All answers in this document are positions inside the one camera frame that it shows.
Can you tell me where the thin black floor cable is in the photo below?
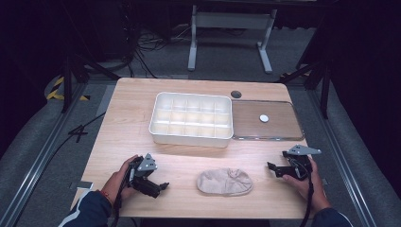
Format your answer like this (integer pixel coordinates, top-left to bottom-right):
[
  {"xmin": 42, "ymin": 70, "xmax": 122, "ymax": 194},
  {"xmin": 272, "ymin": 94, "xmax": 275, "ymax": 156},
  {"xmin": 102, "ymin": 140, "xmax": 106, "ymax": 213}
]
[{"xmin": 46, "ymin": 111, "xmax": 107, "ymax": 165}]

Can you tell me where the aluminium floor rail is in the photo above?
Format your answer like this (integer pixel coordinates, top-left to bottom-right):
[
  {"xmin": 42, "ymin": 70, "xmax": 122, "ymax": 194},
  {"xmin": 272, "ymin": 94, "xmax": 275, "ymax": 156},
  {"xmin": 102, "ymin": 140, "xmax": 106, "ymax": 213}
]
[
  {"xmin": 305, "ymin": 89, "xmax": 377, "ymax": 227},
  {"xmin": 0, "ymin": 82, "xmax": 88, "ymax": 227}
]

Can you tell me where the yellow black hazard tape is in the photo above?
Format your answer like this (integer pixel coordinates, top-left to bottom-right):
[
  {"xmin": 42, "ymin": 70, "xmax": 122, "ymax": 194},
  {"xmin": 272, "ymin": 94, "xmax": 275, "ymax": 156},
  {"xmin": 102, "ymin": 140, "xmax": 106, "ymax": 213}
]
[{"xmin": 45, "ymin": 76, "xmax": 91, "ymax": 102}]

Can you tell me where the red wristband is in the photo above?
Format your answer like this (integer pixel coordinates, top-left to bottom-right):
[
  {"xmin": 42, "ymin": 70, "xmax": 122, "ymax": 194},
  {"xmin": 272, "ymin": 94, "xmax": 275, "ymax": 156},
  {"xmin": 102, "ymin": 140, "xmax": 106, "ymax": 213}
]
[{"xmin": 97, "ymin": 188, "xmax": 113, "ymax": 203}]

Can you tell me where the transparent box lid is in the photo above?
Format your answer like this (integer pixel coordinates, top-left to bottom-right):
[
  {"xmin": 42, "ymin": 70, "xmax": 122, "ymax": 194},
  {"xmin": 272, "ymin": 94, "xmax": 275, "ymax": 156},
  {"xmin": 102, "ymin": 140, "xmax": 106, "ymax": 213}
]
[{"xmin": 231, "ymin": 99, "xmax": 305, "ymax": 142}]

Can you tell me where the bundle of black floor cables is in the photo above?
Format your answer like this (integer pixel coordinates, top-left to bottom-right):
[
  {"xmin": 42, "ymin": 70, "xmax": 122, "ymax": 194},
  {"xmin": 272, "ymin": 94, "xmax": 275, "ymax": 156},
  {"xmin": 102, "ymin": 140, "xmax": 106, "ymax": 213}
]
[{"xmin": 125, "ymin": 26, "xmax": 192, "ymax": 79}]

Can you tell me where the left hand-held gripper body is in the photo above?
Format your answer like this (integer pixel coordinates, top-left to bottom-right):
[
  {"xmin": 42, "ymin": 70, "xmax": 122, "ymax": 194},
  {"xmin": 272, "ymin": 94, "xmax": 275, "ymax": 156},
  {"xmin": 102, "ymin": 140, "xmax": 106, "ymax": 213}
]
[{"xmin": 127, "ymin": 153, "xmax": 162, "ymax": 199}]

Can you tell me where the person's right hand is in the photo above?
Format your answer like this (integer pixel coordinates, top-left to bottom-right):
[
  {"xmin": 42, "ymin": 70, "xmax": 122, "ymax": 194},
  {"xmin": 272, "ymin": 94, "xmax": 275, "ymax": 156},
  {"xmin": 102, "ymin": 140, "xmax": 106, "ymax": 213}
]
[{"xmin": 282, "ymin": 156, "xmax": 333, "ymax": 216}]

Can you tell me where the hand-held gripper cable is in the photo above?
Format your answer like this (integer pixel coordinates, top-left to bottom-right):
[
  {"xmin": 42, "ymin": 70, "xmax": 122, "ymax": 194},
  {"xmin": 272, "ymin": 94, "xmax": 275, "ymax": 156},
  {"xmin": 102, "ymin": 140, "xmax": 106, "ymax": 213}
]
[
  {"xmin": 111, "ymin": 157, "xmax": 136, "ymax": 227},
  {"xmin": 297, "ymin": 159, "xmax": 316, "ymax": 227}
]

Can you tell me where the left hand-held gripper cable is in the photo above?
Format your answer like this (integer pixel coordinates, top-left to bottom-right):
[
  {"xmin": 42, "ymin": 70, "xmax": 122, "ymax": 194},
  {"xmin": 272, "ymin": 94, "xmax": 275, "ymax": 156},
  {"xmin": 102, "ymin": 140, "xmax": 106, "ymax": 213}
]
[{"xmin": 111, "ymin": 157, "xmax": 136, "ymax": 227}]

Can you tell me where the white metal table frame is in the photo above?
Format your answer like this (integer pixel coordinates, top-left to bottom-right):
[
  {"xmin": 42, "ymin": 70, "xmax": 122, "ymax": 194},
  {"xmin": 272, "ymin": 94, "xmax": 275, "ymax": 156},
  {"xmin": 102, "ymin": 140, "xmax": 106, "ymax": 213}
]
[{"xmin": 187, "ymin": 4, "xmax": 279, "ymax": 76}]

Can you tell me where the white divided storage box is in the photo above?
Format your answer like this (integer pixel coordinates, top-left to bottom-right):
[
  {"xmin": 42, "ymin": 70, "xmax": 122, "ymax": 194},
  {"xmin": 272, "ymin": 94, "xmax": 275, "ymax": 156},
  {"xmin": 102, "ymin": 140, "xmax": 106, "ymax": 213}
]
[{"xmin": 148, "ymin": 91, "xmax": 235, "ymax": 148}]

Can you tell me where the beige sock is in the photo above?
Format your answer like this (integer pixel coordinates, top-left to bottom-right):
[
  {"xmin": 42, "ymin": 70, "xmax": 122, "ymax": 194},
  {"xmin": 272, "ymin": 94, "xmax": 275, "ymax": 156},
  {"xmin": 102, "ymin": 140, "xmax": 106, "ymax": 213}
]
[{"xmin": 196, "ymin": 167, "xmax": 254, "ymax": 198}]

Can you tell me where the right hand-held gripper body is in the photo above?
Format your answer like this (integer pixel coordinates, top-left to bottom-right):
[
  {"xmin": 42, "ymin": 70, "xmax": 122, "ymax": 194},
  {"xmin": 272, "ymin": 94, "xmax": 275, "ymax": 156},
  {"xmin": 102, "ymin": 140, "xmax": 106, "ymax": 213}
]
[{"xmin": 281, "ymin": 144, "xmax": 323, "ymax": 182}]

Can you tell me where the right hand-held gripper cable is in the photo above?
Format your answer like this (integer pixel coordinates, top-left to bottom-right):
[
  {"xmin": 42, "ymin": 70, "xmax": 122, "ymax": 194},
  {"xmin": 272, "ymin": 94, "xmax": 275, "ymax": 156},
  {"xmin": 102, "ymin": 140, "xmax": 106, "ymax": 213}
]
[{"xmin": 297, "ymin": 159, "xmax": 316, "ymax": 227}]

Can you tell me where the black metal stand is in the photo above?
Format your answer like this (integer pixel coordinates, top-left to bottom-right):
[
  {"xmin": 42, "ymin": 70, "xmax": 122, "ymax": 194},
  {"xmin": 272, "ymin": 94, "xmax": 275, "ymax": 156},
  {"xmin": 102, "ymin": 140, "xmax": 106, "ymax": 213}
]
[
  {"xmin": 61, "ymin": 51, "xmax": 121, "ymax": 114},
  {"xmin": 276, "ymin": 58, "xmax": 333, "ymax": 120}
]

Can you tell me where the person's left hand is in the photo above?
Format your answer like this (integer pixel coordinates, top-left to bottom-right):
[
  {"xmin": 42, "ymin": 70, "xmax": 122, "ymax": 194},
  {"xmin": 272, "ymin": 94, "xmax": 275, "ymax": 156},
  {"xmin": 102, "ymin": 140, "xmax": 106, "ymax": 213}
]
[{"xmin": 100, "ymin": 154, "xmax": 140, "ymax": 207}]

